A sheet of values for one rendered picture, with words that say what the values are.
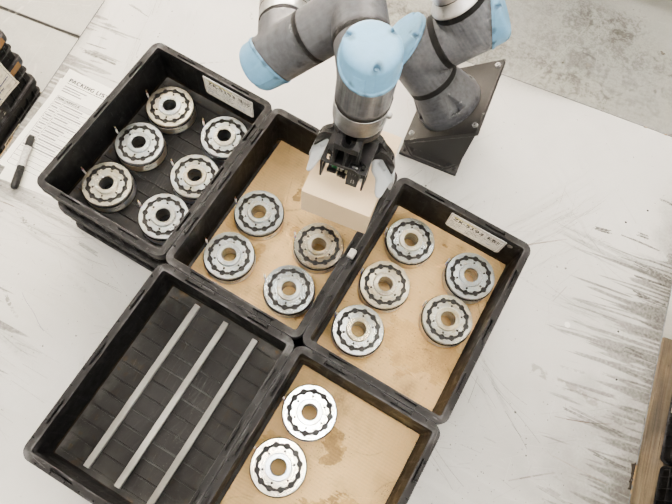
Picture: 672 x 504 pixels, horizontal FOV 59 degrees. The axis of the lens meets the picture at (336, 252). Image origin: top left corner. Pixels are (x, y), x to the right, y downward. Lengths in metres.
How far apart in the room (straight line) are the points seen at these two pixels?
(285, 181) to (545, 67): 1.64
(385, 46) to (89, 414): 0.86
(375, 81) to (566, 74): 2.07
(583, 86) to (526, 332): 1.51
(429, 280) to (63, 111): 0.98
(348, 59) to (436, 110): 0.68
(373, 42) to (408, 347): 0.68
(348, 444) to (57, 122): 1.03
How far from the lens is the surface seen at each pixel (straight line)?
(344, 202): 0.97
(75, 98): 1.65
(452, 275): 1.24
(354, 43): 0.71
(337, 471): 1.18
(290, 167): 1.32
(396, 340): 1.21
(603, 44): 2.90
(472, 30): 1.26
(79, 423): 1.24
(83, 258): 1.45
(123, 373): 1.23
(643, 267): 1.61
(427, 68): 1.31
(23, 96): 2.27
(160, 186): 1.33
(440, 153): 1.46
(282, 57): 0.84
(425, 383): 1.21
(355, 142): 0.83
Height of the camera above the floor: 2.00
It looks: 70 degrees down
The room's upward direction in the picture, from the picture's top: 12 degrees clockwise
